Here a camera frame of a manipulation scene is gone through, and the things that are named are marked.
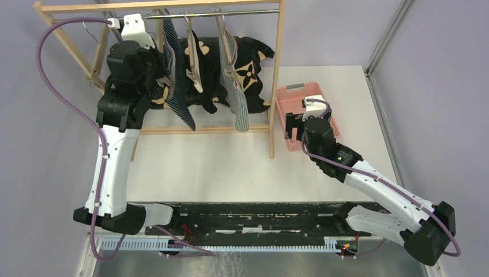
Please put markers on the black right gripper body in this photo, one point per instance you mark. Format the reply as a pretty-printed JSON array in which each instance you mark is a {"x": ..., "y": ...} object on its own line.
[{"x": 292, "y": 121}]

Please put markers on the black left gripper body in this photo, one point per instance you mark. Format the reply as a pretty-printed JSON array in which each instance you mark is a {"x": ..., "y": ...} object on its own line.
[{"x": 157, "y": 67}]

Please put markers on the navy striped underwear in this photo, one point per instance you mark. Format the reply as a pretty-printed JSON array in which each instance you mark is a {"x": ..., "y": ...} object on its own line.
[{"x": 180, "y": 108}]

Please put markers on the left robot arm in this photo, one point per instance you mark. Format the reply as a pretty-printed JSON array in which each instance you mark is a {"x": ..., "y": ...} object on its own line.
[{"x": 120, "y": 114}]

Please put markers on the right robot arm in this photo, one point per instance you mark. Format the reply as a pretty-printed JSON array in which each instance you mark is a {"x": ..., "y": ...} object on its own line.
[{"x": 423, "y": 228}]

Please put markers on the grey striped underwear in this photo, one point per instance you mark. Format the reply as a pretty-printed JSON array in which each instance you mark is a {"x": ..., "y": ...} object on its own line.
[{"x": 235, "y": 97}]

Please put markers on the pink perforated plastic basket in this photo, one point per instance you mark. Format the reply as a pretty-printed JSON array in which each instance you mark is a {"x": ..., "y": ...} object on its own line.
[{"x": 290, "y": 106}]

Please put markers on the black blanket with cream flowers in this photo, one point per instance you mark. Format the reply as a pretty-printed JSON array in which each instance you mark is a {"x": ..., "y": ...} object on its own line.
[{"x": 248, "y": 76}]

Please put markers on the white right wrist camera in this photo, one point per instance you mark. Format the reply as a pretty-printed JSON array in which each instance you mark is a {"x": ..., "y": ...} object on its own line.
[{"x": 316, "y": 107}]

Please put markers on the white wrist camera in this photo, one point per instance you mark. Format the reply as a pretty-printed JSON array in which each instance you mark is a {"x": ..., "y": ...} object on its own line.
[
  {"x": 316, "y": 107},
  {"x": 133, "y": 27}
]

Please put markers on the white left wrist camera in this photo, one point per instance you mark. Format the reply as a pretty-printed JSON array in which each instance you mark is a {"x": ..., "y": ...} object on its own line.
[{"x": 133, "y": 27}]

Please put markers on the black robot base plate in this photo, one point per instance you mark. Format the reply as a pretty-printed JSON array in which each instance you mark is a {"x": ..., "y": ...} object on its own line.
[{"x": 257, "y": 224}]

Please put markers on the metal clothes rail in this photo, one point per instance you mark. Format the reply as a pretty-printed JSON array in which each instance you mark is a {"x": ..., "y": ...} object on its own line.
[{"x": 212, "y": 14}]

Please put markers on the wooden clothes rack frame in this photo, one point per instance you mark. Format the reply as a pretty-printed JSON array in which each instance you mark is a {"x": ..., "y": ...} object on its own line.
[{"x": 93, "y": 70}]

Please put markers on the white slotted cable duct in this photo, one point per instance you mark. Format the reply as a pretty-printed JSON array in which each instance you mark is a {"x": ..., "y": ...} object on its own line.
[{"x": 169, "y": 245}]

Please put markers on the grey metal corner rail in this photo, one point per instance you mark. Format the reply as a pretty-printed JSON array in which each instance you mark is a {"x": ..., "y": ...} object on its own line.
[{"x": 377, "y": 77}]

